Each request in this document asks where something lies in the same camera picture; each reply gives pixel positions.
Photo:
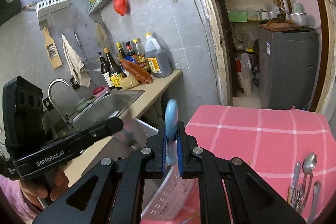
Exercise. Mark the dark grey cabinet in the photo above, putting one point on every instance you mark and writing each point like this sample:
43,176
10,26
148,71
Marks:
288,67

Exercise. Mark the pink plaid tablecloth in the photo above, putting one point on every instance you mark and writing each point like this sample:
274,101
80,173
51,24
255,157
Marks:
271,142

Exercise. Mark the red plastic bag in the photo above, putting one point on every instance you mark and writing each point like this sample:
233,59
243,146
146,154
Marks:
120,6

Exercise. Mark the stainless steel fork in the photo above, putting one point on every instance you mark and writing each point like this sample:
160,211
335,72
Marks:
291,195

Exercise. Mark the white wall basket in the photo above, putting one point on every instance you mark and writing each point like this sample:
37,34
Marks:
46,7

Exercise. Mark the dark soy sauce bottle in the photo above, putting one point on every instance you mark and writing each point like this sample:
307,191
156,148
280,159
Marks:
105,71

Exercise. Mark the metal pot on cabinet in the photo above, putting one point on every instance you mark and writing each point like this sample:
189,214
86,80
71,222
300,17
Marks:
299,18

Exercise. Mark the white perforated utensil holder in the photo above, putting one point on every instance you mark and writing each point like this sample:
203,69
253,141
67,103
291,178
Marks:
156,199

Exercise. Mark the blue handled utensil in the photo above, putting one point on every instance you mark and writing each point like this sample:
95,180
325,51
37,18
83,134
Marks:
171,119

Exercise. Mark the person's left hand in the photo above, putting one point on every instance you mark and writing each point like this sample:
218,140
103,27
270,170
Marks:
33,192

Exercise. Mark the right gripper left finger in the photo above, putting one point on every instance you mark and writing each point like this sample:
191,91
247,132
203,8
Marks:
155,167

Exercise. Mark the stainless steel spoon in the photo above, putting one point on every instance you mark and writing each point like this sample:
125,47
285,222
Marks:
309,165

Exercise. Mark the large oil jug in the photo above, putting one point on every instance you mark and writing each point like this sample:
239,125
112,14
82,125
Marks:
157,58

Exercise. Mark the chrome faucet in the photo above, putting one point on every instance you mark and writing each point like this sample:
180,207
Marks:
58,100

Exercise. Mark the stainless steel sink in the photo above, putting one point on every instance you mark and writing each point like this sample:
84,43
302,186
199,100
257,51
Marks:
111,104

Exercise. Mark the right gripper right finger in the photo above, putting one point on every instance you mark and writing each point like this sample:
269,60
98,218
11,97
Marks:
188,167

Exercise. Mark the wooden grater board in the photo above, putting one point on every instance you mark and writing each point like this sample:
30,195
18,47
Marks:
50,45

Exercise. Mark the grey wall shelf rack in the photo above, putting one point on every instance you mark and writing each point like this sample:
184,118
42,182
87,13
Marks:
97,5

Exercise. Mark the hanging dish towel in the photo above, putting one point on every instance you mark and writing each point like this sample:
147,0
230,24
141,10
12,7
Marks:
76,66

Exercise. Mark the green box on shelf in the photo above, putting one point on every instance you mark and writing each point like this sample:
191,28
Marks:
237,17

